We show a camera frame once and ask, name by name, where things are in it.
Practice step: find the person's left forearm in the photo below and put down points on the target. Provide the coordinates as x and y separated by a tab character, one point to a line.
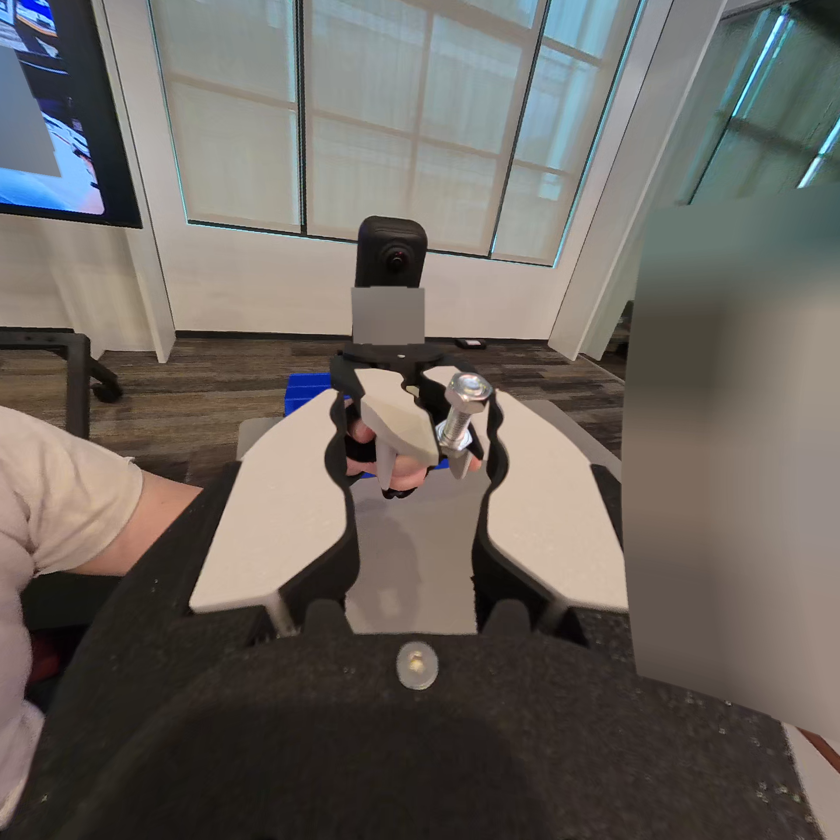
145	519

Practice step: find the glass partition window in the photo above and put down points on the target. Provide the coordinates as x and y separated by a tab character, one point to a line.
775	105

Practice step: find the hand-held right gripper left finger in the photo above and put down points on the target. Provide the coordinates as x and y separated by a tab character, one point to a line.
276	525

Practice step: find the large window with blinds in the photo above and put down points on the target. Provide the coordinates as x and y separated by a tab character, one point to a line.
394	118

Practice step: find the black screen stand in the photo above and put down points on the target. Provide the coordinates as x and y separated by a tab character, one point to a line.
72	348

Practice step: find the silver hex bolt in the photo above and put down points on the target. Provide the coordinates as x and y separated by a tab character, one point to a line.
469	389

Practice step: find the silver hex nut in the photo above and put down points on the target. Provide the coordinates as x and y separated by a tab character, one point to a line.
458	440

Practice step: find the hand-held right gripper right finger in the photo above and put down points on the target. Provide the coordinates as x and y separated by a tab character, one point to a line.
558	525

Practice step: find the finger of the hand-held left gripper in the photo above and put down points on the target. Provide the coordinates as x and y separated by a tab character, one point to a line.
440	378
400	414

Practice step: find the black floor box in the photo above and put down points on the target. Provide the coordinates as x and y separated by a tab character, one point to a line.
469	344

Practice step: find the orange cloth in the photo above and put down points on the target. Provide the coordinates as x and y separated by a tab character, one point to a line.
42	656

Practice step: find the person's left hand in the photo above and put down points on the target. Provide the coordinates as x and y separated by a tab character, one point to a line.
407	473

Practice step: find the wall screen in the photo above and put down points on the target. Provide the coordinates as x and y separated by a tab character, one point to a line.
79	184

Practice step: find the blue plastic bin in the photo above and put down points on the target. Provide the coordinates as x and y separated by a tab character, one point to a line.
309	394

